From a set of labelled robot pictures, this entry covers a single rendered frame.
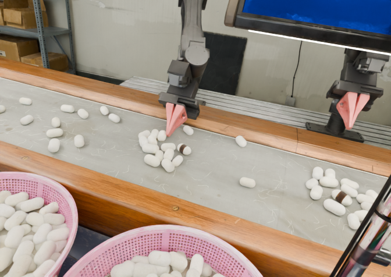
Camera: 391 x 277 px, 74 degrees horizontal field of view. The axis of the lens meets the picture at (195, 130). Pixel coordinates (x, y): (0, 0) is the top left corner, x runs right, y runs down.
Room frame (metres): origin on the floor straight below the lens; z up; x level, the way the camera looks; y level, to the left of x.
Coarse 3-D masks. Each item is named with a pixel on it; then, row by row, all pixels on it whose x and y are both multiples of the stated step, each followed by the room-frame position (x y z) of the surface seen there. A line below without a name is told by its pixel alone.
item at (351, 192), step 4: (344, 184) 0.45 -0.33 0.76; (344, 188) 0.45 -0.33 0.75; (348, 188) 0.44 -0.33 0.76; (352, 188) 0.44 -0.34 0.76; (344, 192) 0.44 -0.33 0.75; (348, 192) 0.44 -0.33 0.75; (352, 192) 0.43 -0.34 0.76; (356, 192) 0.43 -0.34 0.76; (352, 196) 0.43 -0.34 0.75; (356, 196) 0.43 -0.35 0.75
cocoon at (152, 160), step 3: (147, 156) 0.45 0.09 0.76; (150, 156) 0.45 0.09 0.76; (153, 156) 0.45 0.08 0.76; (144, 159) 0.45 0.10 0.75; (147, 159) 0.45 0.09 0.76; (150, 159) 0.44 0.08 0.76; (153, 159) 0.44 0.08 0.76; (156, 159) 0.44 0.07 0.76; (159, 159) 0.45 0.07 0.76; (147, 162) 0.44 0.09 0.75; (150, 162) 0.44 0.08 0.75; (153, 162) 0.44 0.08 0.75; (156, 162) 0.44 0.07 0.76; (159, 162) 0.45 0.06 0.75; (153, 165) 0.44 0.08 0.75; (156, 165) 0.44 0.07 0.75
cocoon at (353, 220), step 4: (348, 216) 0.36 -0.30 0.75; (352, 216) 0.36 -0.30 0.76; (356, 216) 0.36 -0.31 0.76; (348, 220) 0.36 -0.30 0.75; (352, 220) 0.35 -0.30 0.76; (356, 220) 0.35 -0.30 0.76; (352, 224) 0.35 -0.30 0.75; (356, 224) 0.34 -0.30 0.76; (352, 228) 0.34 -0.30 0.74; (356, 228) 0.34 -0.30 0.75
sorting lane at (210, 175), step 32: (0, 96) 0.67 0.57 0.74; (32, 96) 0.70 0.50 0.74; (64, 96) 0.74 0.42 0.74; (0, 128) 0.51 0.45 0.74; (32, 128) 0.53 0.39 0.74; (64, 128) 0.55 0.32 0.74; (96, 128) 0.57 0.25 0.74; (128, 128) 0.59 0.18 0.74; (160, 128) 0.62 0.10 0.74; (192, 128) 0.64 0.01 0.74; (64, 160) 0.43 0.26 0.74; (96, 160) 0.44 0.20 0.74; (128, 160) 0.46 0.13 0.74; (192, 160) 0.49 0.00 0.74; (224, 160) 0.51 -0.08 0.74; (256, 160) 0.53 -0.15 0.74; (288, 160) 0.55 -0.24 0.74; (320, 160) 0.57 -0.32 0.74; (192, 192) 0.38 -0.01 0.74; (224, 192) 0.40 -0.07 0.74; (256, 192) 0.41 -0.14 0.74; (288, 192) 0.42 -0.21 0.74; (288, 224) 0.34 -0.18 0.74; (320, 224) 0.35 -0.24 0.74
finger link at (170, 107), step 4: (168, 104) 0.59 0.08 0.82; (172, 104) 0.59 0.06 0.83; (168, 108) 0.59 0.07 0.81; (172, 108) 0.59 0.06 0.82; (188, 108) 0.63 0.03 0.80; (168, 112) 0.58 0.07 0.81; (172, 112) 0.59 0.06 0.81; (188, 112) 0.62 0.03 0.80; (192, 112) 0.62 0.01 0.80; (196, 112) 0.62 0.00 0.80; (168, 116) 0.58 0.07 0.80; (188, 116) 0.62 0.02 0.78; (192, 116) 0.62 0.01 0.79; (196, 116) 0.62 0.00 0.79; (168, 120) 0.57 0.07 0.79; (168, 124) 0.57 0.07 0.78; (168, 128) 0.56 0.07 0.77
